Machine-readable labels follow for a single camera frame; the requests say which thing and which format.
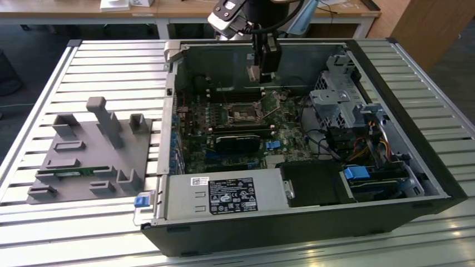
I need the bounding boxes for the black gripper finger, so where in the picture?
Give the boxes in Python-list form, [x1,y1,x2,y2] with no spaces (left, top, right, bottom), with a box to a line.
[254,34,264,67]
[259,33,282,84]

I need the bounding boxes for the silver CPU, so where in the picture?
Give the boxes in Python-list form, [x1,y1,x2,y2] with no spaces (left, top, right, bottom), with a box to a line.
[246,64,262,82]

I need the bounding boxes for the metal socket cover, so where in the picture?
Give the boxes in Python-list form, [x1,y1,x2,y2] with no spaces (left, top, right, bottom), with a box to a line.
[255,90,287,117]

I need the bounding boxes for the CPU socket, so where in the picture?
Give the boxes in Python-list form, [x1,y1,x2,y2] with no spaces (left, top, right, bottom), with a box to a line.
[223,101,267,125]

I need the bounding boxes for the metal drive cage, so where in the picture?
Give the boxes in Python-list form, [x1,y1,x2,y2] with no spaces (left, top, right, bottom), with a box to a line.
[307,54,391,128]

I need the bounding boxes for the green motherboard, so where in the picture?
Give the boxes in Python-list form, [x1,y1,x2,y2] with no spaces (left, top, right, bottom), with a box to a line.
[174,88,316,175]

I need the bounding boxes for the black graphics card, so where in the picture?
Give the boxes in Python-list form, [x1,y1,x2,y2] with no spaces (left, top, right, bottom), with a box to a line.
[214,133,263,154]

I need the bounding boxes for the silver chipset heatsink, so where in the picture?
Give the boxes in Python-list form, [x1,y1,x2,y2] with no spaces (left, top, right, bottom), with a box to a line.
[266,154,286,169]

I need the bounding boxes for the plain white box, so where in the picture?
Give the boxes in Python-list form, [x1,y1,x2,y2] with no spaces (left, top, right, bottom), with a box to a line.
[100,0,131,12]

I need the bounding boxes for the wooden cabinet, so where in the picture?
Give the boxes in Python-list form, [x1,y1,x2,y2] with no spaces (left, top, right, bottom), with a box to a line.
[367,0,475,73]

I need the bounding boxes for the black plastic shroud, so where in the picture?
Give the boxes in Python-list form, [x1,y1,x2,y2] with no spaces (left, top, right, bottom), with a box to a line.
[276,160,355,208]

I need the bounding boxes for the blue disk carrier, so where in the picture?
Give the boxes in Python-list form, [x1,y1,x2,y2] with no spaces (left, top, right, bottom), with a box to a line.
[343,165,372,181]

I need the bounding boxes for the silver power supply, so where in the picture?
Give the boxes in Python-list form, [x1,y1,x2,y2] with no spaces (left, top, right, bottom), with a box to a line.
[164,168,290,220]

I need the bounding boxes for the wooden desk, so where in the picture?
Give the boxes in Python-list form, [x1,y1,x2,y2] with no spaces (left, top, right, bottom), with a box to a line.
[0,0,382,39]

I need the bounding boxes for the grey parts rack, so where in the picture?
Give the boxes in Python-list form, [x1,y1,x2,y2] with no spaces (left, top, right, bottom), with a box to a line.
[25,96,155,206]

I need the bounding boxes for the green RAM stick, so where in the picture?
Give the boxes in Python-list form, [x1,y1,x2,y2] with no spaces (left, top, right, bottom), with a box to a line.
[55,166,112,177]

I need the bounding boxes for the black PC case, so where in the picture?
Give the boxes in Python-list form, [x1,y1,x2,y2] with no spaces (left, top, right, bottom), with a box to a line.
[140,38,470,258]

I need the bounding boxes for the black rounded object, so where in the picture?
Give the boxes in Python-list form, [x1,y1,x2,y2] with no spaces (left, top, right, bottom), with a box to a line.
[0,48,23,97]

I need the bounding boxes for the black camera cable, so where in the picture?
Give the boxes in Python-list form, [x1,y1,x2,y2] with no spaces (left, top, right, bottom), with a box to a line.
[252,0,308,34]

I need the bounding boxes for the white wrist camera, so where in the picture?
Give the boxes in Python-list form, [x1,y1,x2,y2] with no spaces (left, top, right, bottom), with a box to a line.
[207,0,258,37]

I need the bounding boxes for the yellow red power wires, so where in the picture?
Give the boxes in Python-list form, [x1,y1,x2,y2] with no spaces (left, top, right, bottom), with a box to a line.
[348,136,394,165]

